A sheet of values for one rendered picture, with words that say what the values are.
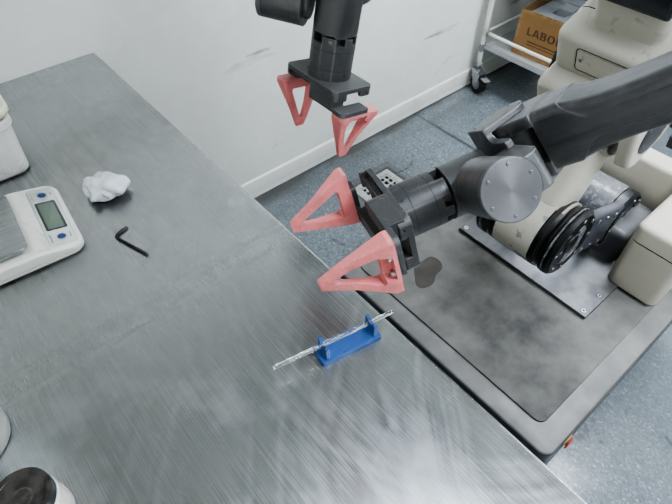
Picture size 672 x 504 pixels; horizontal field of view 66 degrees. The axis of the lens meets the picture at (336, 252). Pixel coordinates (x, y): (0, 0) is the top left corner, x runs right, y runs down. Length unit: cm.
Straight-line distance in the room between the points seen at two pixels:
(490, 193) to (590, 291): 102
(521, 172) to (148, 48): 133
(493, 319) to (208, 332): 75
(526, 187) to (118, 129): 97
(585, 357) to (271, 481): 86
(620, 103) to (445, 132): 202
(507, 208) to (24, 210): 85
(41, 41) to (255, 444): 115
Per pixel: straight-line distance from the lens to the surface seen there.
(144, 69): 167
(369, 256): 46
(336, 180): 55
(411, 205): 51
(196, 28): 170
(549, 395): 127
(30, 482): 72
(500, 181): 46
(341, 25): 68
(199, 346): 81
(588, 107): 51
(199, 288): 88
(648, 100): 50
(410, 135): 245
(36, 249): 99
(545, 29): 260
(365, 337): 79
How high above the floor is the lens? 142
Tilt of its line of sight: 49 degrees down
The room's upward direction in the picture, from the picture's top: straight up
